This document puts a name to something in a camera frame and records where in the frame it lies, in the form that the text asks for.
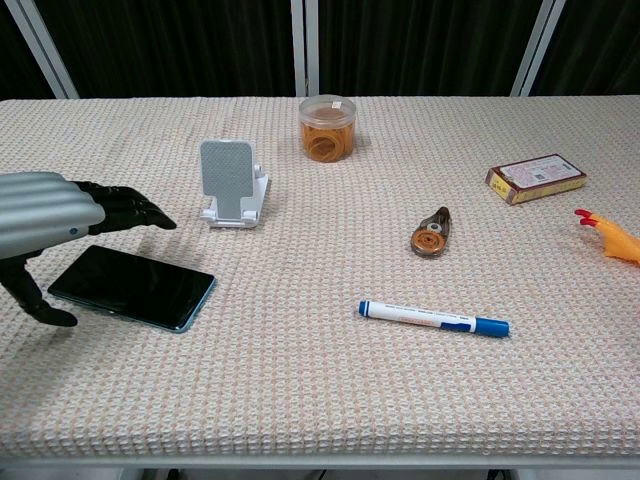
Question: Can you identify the white folding phone stand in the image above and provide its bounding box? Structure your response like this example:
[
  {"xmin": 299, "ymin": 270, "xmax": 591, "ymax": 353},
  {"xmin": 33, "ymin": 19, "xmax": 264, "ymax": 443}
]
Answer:
[{"xmin": 199, "ymin": 137, "xmax": 272, "ymax": 230}]

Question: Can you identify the white slanted frame post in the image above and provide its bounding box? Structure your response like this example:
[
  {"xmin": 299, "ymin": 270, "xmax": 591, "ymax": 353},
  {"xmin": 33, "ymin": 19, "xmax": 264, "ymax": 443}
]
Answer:
[
  {"xmin": 3, "ymin": 0, "xmax": 80, "ymax": 100},
  {"xmin": 509, "ymin": 0, "xmax": 570, "ymax": 98}
]

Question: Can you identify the beige waffle weave tablecloth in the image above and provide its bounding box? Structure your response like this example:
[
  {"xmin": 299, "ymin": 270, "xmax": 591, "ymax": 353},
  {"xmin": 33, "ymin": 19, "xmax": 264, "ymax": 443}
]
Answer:
[{"xmin": 0, "ymin": 95, "xmax": 640, "ymax": 459}]

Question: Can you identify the yellow rubber chicken toy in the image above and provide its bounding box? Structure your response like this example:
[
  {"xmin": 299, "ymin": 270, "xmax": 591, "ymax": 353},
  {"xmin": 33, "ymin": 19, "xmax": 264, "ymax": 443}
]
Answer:
[{"xmin": 573, "ymin": 208, "xmax": 640, "ymax": 270}]

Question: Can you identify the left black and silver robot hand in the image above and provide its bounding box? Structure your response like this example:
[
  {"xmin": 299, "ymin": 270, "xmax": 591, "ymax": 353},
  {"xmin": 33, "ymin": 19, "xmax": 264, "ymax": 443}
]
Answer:
[{"xmin": 0, "ymin": 171, "xmax": 178, "ymax": 328}]

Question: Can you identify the blue and white marker pen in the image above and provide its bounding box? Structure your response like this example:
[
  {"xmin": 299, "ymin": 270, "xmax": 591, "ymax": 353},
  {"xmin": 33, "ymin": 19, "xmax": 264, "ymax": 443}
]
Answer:
[{"xmin": 357, "ymin": 299, "xmax": 512, "ymax": 338}]

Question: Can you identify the black pleated curtain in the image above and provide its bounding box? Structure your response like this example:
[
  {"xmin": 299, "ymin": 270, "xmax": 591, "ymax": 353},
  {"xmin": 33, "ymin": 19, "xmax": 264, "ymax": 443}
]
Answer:
[
  {"xmin": 0, "ymin": 0, "xmax": 56, "ymax": 101},
  {"xmin": 529, "ymin": 0, "xmax": 640, "ymax": 97},
  {"xmin": 34, "ymin": 0, "xmax": 297, "ymax": 99},
  {"xmin": 317, "ymin": 0, "xmax": 545, "ymax": 98}
]

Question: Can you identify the clear jar of rubber bands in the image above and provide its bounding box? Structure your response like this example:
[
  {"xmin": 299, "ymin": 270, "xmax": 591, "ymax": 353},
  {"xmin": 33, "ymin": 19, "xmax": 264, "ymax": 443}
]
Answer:
[{"xmin": 298, "ymin": 94, "xmax": 357, "ymax": 164}]

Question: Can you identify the black smartphone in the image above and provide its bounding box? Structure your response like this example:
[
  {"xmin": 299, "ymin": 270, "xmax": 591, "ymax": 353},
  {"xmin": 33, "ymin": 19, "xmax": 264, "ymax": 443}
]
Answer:
[{"xmin": 47, "ymin": 244, "xmax": 218, "ymax": 334}]

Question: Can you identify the grey metal vertical bar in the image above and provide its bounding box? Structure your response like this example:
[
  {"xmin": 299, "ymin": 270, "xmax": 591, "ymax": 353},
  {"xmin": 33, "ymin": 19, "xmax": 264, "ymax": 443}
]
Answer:
[{"xmin": 290, "ymin": 0, "xmax": 321, "ymax": 98}]

